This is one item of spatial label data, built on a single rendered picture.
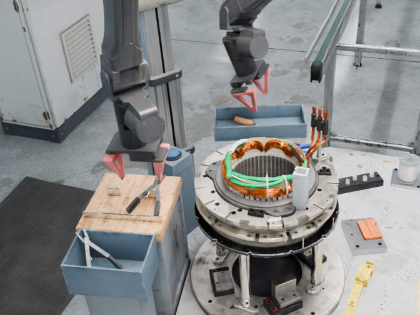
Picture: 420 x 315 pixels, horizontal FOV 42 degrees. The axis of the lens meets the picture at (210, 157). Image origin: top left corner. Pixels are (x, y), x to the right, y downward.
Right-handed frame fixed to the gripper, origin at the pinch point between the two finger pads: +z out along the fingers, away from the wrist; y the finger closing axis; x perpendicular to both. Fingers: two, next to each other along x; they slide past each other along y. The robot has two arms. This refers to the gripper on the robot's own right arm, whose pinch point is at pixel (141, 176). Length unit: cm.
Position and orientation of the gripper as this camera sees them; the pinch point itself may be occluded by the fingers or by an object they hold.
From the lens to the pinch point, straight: 119.0
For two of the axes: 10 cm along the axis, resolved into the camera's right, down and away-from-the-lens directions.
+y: 9.8, 0.4, -1.7
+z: 0.7, 8.0, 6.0
